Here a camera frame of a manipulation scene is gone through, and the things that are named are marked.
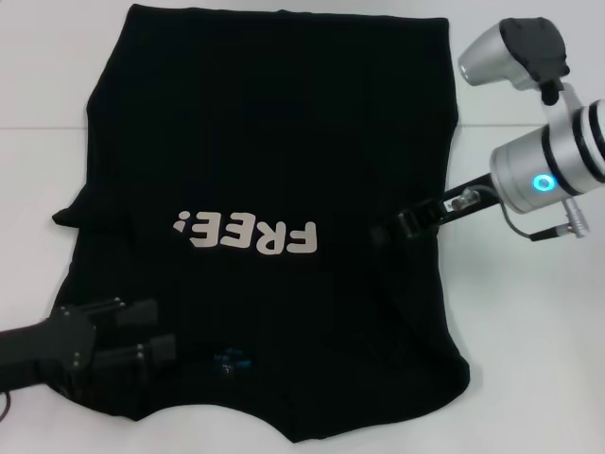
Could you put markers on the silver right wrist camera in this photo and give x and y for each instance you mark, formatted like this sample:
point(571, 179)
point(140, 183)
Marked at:
point(510, 52)

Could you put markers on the black shirt with FREE print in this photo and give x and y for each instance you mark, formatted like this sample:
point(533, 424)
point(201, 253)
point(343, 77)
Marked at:
point(264, 189)

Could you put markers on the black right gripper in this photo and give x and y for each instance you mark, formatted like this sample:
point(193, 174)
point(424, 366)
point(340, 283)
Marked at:
point(454, 205)

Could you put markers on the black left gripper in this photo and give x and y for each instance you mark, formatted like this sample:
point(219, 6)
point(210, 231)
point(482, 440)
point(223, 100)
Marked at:
point(47, 350)

